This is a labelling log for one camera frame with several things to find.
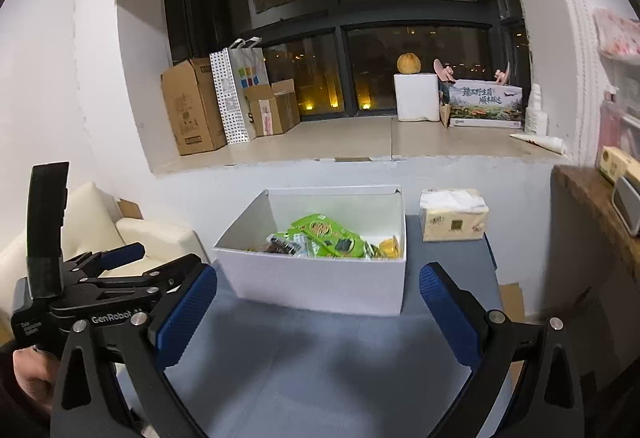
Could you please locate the large brown cardboard box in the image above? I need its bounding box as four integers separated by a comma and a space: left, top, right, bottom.
161, 58, 228, 156

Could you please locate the wooden shelf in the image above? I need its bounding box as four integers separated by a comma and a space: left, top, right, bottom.
550, 165, 640, 284

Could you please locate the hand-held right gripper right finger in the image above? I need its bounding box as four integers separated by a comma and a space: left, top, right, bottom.
419, 262, 586, 438

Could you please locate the white cardboard box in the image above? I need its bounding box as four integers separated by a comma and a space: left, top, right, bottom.
212, 185, 407, 317

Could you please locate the rolled white paper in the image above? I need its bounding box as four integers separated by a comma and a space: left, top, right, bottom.
509, 132, 568, 154

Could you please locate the small open cardboard box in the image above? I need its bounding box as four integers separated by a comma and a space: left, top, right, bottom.
243, 79, 301, 137

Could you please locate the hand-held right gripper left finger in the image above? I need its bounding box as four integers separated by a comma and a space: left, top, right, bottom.
50, 263, 218, 438

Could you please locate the flat cardboard sheet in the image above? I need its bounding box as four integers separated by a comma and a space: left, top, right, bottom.
499, 282, 527, 321

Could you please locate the dark dried snack packet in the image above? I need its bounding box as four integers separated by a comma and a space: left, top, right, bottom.
257, 235, 301, 255

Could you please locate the soft tissue pack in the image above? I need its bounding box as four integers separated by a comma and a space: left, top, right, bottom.
419, 188, 489, 243

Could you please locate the white plastic bottle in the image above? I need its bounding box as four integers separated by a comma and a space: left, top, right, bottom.
525, 83, 549, 136

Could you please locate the printed landscape carton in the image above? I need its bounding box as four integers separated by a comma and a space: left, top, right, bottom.
447, 79, 524, 129

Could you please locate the pink patterned cloth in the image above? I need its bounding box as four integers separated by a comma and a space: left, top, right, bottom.
592, 7, 640, 64

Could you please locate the white ribbed pipe cover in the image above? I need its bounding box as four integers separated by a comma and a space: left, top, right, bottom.
532, 0, 608, 166

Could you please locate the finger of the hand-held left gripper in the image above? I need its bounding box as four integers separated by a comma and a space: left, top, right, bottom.
87, 254, 203, 301
65, 242, 146, 278

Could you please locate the white foam box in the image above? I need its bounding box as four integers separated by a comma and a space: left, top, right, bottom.
393, 73, 441, 122

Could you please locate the yellow tissue box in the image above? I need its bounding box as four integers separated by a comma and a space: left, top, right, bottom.
600, 145, 640, 184

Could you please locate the cream leather sofa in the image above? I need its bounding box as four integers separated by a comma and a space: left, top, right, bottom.
0, 181, 203, 319

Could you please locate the person's left hand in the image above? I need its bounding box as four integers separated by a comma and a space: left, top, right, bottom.
13, 346, 61, 417

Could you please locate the cardboard piece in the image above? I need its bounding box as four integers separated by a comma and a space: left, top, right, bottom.
117, 198, 144, 220

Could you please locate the black window frame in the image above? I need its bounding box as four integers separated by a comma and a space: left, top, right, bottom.
162, 0, 531, 119

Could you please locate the person's left forearm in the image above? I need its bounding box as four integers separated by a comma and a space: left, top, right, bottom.
0, 340, 51, 438

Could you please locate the white dotted paper bag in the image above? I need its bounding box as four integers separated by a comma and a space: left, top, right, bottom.
209, 37, 266, 145

